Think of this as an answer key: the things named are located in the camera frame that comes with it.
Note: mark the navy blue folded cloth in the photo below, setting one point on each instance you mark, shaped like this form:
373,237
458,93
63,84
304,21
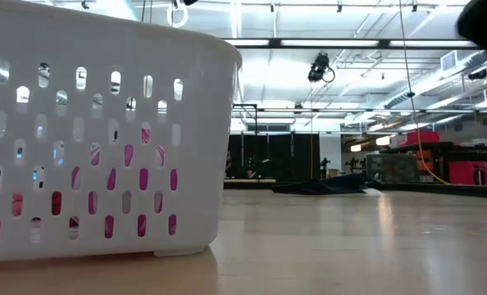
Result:
329,184

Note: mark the white perforated plastic basket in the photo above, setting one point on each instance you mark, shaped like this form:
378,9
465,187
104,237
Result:
202,123

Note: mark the white cloth tag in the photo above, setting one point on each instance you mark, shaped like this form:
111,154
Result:
371,191

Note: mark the grey mesh crate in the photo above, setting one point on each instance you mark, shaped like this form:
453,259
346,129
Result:
391,168

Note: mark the black overhead camera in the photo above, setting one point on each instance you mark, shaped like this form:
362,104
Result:
319,67

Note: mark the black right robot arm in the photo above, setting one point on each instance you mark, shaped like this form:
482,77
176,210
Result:
485,24

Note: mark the purple spiky ball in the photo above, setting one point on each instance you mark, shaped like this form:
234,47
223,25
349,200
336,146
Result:
144,179

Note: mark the black overhead rig beam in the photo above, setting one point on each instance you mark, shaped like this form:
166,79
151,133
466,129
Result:
329,42

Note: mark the red storage bin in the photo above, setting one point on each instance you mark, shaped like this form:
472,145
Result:
421,137

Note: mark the red storage box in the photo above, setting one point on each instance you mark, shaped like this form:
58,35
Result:
469,172

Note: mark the black partition curtain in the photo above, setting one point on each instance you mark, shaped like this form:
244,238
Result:
284,157

